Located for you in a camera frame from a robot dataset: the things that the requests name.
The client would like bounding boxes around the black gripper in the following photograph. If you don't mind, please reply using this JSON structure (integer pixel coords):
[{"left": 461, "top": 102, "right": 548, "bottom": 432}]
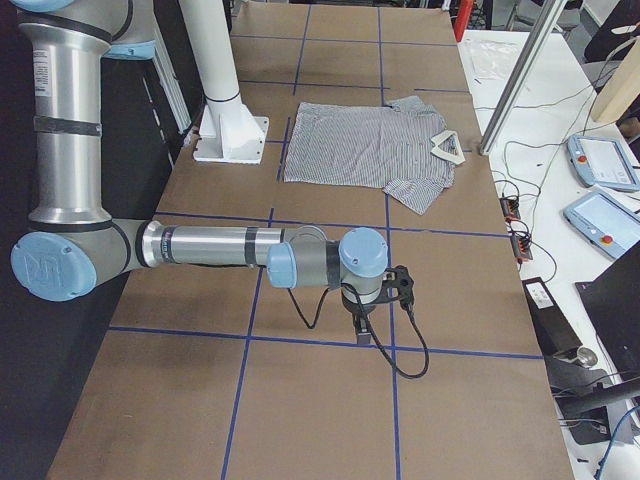
[{"left": 341, "top": 293, "right": 376, "bottom": 346}]

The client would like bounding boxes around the striped polo shirt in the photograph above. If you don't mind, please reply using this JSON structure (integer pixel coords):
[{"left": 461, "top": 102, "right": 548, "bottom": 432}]
[{"left": 284, "top": 96, "right": 465, "bottom": 215}]

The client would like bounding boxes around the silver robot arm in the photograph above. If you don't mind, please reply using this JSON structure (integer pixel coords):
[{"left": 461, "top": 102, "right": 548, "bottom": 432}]
[{"left": 11, "top": 1, "right": 391, "bottom": 345}]

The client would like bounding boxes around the black rectangular box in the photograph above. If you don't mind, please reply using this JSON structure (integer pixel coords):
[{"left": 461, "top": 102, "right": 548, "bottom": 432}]
[{"left": 522, "top": 277, "right": 582, "bottom": 357}]

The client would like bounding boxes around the orange black terminal block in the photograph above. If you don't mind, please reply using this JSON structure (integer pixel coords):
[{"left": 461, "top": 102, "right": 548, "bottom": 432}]
[{"left": 499, "top": 197, "right": 521, "bottom": 222}]

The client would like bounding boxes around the metal knob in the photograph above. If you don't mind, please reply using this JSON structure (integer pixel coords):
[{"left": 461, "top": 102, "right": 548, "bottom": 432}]
[{"left": 572, "top": 346, "right": 598, "bottom": 369}]

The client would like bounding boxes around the black monitor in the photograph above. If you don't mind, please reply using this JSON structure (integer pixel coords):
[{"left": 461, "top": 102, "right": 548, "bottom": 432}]
[{"left": 575, "top": 243, "right": 640, "bottom": 370}]

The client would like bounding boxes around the near teach pendant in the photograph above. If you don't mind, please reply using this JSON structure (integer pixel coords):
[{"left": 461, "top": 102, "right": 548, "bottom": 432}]
[{"left": 563, "top": 191, "right": 639, "bottom": 259}]

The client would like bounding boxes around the teach pendant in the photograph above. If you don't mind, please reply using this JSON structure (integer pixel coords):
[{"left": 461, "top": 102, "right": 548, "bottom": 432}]
[
  {"left": 567, "top": 134, "right": 639, "bottom": 193},
  {"left": 563, "top": 191, "right": 639, "bottom": 259}
]

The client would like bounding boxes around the far teach pendant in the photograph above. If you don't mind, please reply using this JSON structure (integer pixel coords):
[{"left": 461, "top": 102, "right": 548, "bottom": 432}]
[{"left": 567, "top": 134, "right": 639, "bottom": 193}]

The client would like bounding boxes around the clear plastic bag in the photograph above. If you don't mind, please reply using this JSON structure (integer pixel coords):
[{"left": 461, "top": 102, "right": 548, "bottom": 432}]
[{"left": 459, "top": 38, "right": 521, "bottom": 83}]

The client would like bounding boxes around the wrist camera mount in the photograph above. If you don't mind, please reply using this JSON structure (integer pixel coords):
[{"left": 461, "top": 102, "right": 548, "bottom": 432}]
[{"left": 382, "top": 265, "right": 415, "bottom": 312}]

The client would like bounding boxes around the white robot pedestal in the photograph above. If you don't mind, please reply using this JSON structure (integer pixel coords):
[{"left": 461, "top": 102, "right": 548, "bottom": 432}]
[{"left": 179, "top": 0, "right": 269, "bottom": 165}]

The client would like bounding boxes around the blue network cable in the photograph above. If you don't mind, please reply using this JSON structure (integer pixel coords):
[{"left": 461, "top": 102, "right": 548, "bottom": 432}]
[{"left": 594, "top": 402, "right": 640, "bottom": 480}]

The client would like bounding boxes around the aluminium frame post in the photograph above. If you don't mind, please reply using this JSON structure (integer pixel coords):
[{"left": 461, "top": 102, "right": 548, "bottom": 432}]
[{"left": 479, "top": 0, "right": 568, "bottom": 155}]

